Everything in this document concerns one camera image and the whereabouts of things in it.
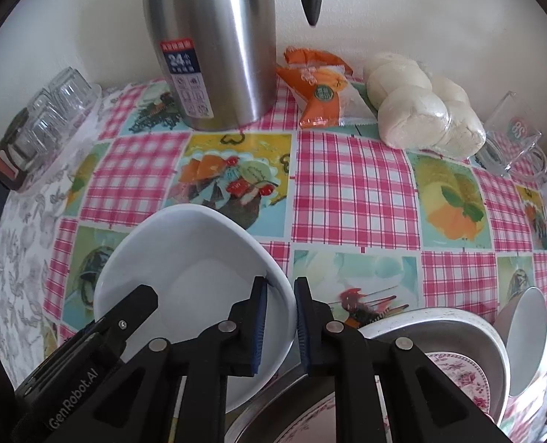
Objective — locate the bag of steamed buns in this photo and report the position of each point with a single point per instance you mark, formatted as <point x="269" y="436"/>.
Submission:
<point x="416" y="110"/>

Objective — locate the stainless steel basin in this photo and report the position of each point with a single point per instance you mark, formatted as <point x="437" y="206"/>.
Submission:
<point x="462" y="337"/>

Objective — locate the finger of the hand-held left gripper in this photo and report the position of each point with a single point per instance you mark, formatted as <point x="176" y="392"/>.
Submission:
<point x="116" y="323"/>

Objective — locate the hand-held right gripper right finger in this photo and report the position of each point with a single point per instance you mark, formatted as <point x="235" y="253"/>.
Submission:
<point x="301" y="332"/>

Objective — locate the clear glass mug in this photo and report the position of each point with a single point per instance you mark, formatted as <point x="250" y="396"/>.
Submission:
<point x="508" y="138"/>

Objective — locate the orange snack packet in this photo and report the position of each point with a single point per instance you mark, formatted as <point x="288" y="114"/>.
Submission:
<point x="324" y="97"/>

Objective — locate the light blue bowl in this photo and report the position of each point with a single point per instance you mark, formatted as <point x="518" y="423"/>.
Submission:
<point x="527" y="337"/>

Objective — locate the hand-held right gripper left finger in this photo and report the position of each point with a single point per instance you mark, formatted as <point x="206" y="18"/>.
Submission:
<point x="260" y="327"/>

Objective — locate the small white cup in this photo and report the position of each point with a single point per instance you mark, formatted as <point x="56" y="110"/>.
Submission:
<point x="185" y="263"/>

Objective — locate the small clear glass cup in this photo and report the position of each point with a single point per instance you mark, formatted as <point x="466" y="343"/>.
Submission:
<point x="75" y="87"/>
<point x="40" y="101"/>

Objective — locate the stainless steel thermos jug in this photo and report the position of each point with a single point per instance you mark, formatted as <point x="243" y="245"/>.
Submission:
<point x="218" y="32"/>

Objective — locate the floral rimmed white plate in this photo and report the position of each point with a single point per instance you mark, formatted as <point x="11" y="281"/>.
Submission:
<point x="458" y="374"/>

